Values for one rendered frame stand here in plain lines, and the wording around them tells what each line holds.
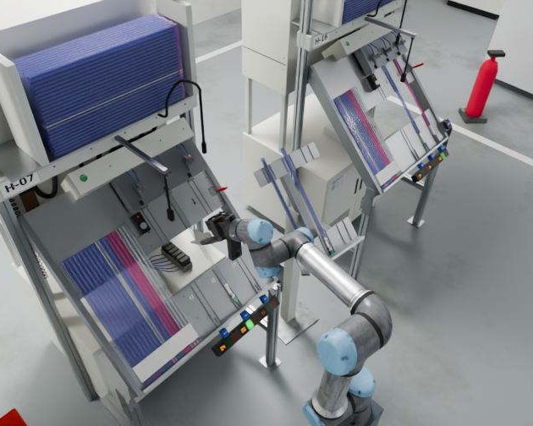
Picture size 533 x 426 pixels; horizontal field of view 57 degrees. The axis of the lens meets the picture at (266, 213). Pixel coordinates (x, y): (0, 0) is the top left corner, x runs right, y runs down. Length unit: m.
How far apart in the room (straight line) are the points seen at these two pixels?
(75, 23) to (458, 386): 2.34
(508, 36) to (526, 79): 0.42
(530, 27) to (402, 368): 3.37
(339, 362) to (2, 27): 1.31
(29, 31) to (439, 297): 2.45
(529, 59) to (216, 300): 3.96
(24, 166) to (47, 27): 0.42
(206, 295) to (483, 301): 1.81
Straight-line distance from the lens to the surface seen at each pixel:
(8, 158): 1.69
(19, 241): 1.83
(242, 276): 1.98
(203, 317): 1.90
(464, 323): 3.04
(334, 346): 1.34
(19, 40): 1.68
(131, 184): 1.80
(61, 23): 1.72
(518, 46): 5.19
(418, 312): 2.99
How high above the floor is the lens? 2.31
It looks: 43 degrees down
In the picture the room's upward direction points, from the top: 2 degrees clockwise
